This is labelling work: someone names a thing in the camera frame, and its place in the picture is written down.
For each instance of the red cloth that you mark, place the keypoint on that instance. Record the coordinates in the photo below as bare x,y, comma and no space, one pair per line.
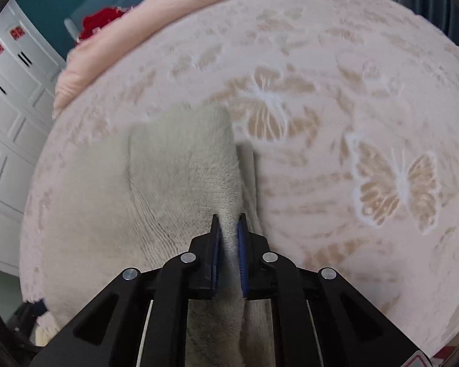
99,21

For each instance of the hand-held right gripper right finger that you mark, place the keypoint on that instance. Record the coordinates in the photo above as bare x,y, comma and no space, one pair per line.
243,263

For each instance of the pink duvet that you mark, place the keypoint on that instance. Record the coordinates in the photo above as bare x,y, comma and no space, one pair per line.
145,19

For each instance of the pink butterfly print blanket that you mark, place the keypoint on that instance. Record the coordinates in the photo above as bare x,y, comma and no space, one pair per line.
348,122

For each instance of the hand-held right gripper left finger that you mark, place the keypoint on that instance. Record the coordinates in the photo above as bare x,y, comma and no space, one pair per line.
215,260

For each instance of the beige sweater with black hearts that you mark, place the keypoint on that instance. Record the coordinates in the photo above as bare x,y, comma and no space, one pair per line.
168,183

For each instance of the white wardrobe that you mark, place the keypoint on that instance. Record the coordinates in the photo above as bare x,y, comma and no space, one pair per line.
11,141

